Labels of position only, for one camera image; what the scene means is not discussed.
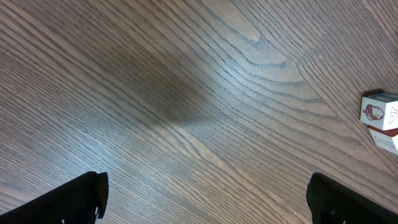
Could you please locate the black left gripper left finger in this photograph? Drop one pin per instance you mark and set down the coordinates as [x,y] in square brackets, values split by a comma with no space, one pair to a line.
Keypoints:
[81,200]

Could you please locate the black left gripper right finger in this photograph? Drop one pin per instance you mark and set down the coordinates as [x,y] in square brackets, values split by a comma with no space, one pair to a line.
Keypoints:
[331,202]

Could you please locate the plain white wooden block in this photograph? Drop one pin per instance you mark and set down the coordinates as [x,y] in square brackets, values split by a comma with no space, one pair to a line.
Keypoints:
[386,139]

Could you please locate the yellow side picture block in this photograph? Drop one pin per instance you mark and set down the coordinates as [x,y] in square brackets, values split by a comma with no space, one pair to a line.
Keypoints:
[380,110]

